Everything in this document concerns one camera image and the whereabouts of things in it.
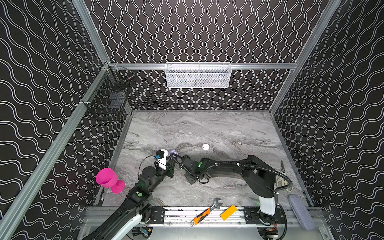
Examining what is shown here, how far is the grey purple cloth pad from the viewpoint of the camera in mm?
717

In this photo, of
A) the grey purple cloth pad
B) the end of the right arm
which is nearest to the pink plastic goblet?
the end of the right arm

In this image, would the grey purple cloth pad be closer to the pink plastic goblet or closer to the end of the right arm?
the end of the right arm
